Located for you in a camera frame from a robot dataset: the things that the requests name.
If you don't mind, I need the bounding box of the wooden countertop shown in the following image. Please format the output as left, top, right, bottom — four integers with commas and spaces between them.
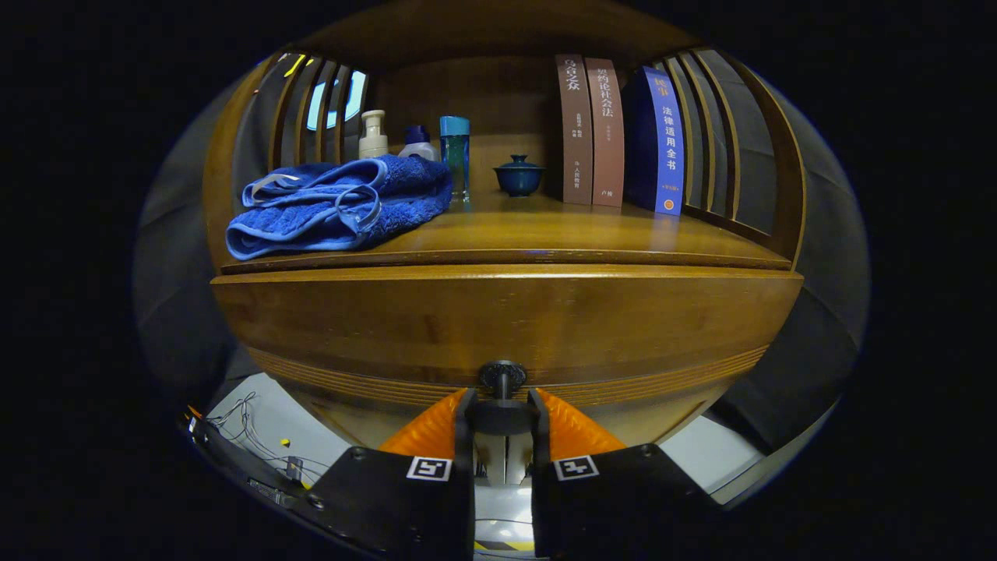
220, 191, 791, 275

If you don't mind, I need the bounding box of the wooden drawer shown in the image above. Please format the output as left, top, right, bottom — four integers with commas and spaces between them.
210, 265, 805, 449

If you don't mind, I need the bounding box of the white pump bottle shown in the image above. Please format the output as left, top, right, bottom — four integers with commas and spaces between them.
358, 110, 389, 160

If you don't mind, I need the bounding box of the wooden cabinet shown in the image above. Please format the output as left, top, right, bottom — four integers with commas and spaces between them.
201, 0, 807, 488

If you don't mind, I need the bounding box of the blue lidded teacup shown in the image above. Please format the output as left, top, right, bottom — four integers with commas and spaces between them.
493, 154, 546, 197

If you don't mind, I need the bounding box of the clear teal bottle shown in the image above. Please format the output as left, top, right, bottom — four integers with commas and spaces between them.
439, 116, 471, 203

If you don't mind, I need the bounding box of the white bottle with blue cap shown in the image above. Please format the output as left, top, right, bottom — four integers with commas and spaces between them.
398, 125, 439, 162

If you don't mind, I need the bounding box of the reddish brown book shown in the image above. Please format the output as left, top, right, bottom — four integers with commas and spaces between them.
584, 58, 625, 208

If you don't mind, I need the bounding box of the blue book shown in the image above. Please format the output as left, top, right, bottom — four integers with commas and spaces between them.
625, 66, 686, 216

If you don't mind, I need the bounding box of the wooden cabinet door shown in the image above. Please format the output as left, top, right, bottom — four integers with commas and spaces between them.
474, 433, 507, 488
508, 433, 534, 485

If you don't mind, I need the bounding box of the dark brown book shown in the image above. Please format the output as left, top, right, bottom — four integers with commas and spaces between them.
555, 54, 594, 206

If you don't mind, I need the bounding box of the black drawer knob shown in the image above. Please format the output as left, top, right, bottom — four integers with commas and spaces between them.
467, 359, 538, 436

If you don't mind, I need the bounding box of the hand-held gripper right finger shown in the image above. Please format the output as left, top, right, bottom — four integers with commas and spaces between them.
528, 387, 729, 561

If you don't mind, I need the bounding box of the blue towel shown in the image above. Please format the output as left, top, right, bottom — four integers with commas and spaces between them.
226, 154, 454, 261

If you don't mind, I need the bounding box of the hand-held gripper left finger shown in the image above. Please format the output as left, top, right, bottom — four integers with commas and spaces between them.
308, 388, 476, 561

